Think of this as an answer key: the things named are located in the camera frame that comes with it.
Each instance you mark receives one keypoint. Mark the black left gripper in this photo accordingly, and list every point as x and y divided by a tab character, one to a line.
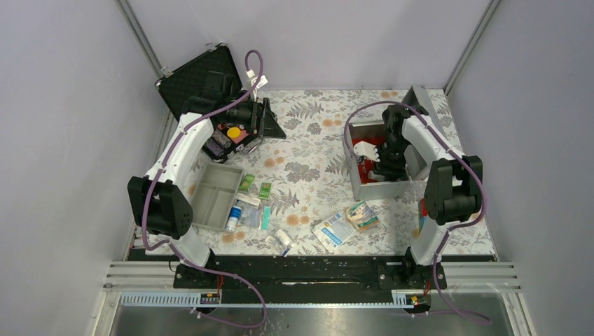
262	122

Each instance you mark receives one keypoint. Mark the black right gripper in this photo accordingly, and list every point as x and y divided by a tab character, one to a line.
383	168

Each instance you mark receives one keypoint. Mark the red first aid pouch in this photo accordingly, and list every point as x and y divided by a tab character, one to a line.
366	166

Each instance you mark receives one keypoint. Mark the bandage roll packet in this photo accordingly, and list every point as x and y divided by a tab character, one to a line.
361	216

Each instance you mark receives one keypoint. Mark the grey metal box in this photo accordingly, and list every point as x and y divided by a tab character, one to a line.
380	185

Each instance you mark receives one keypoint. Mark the blue white gauze packet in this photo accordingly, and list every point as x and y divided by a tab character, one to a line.
334	232

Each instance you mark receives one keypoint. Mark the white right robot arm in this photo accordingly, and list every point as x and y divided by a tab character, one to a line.
454	190

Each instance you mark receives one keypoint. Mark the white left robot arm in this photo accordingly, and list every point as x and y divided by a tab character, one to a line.
164	211

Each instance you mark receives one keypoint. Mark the black poker chip case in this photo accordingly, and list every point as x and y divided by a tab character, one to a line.
177	87

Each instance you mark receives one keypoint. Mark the red blue box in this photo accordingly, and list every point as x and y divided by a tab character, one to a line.
422	212

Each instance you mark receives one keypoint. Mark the green sachet upper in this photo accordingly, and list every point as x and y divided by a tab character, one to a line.
247	182

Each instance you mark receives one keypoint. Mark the green sachet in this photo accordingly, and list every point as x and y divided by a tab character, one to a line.
264	191
247	182

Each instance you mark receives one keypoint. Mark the grey plastic tray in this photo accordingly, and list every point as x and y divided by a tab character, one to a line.
215	194

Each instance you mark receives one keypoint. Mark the green sachet lower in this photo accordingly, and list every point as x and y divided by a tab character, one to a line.
264	191

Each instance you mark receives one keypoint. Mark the floral table mat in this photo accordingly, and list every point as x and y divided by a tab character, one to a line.
310	182

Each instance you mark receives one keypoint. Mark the white blue-label bottle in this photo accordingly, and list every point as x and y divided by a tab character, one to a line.
233	219

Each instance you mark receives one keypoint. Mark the teal strip packet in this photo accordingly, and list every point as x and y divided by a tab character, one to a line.
265	218

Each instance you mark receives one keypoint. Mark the white bandage roll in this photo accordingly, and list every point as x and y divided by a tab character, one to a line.
284	237

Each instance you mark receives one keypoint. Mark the clear syringe packet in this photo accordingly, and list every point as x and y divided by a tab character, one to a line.
272	242

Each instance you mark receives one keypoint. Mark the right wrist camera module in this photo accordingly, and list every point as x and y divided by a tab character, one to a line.
364	150

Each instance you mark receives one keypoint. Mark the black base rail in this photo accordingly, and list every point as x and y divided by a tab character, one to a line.
351	280

